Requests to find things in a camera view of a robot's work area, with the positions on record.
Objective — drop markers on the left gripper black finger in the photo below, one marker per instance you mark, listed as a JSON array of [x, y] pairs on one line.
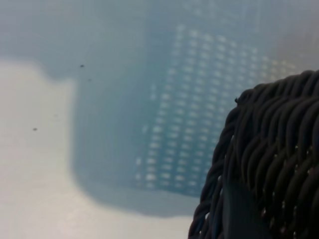
[[244, 214]]

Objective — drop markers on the dark brown woven basket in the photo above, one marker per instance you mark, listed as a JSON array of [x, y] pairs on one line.
[[274, 124]]

